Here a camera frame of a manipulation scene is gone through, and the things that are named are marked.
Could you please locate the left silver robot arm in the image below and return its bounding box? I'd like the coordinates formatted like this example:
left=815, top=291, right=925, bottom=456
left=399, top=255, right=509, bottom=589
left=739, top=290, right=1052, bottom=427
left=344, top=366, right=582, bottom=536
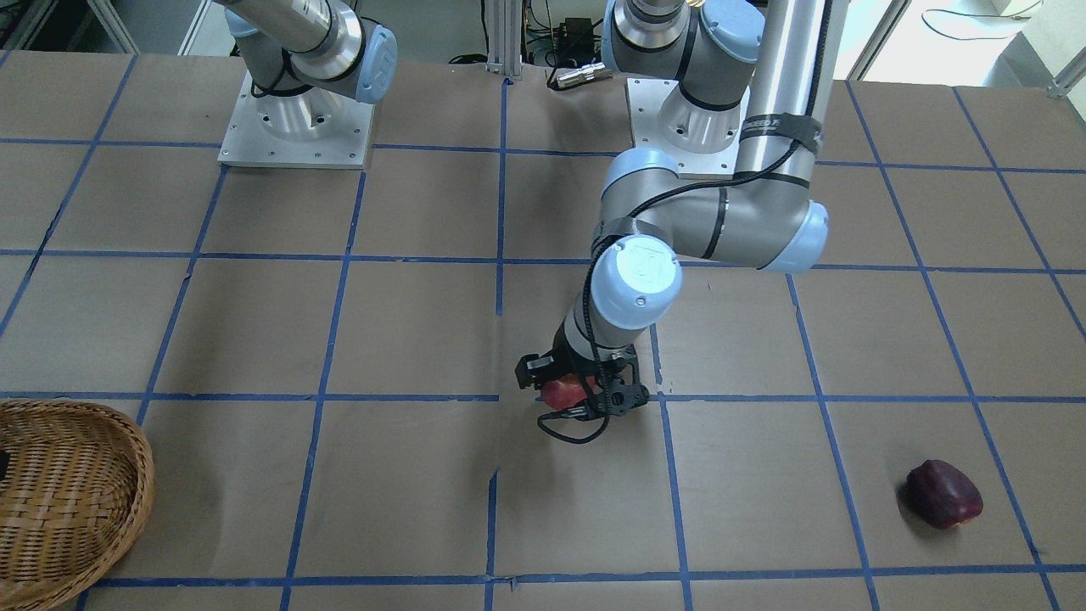
left=515, top=1, right=847, bottom=423

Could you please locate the red yellow apple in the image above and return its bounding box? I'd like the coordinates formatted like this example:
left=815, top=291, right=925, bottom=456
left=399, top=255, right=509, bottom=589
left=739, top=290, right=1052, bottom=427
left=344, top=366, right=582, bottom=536
left=540, top=374, right=589, bottom=412

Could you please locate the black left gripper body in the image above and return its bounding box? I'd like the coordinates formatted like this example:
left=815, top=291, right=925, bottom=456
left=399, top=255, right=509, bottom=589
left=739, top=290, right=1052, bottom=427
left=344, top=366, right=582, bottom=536
left=550, top=330, right=644, bottom=417

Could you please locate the dark red apple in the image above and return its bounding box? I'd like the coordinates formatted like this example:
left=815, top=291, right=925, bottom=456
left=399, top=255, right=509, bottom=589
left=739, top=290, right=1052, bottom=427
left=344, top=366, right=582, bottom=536
left=904, top=459, right=984, bottom=530

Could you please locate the woven wicker basket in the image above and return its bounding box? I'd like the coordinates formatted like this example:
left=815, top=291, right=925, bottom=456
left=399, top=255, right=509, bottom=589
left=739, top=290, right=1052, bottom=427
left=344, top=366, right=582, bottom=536
left=1, top=399, right=155, bottom=610

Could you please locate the aluminium frame post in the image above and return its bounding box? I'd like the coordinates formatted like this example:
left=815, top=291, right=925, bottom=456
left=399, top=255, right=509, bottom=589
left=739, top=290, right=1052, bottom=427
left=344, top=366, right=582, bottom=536
left=484, top=1, right=525, bottom=81

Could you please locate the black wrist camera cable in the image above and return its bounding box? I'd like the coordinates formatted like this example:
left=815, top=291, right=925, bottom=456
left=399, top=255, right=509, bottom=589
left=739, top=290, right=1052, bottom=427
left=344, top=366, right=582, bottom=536
left=536, top=170, right=763, bottom=445

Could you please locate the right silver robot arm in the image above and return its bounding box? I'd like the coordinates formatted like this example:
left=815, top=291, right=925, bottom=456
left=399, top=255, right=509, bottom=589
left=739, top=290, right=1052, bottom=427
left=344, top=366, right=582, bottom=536
left=220, top=1, right=397, bottom=104

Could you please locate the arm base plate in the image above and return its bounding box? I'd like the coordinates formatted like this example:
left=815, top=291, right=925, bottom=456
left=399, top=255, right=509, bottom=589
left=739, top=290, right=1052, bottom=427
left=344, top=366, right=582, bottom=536
left=626, top=78, right=750, bottom=179
left=217, top=74, right=377, bottom=171

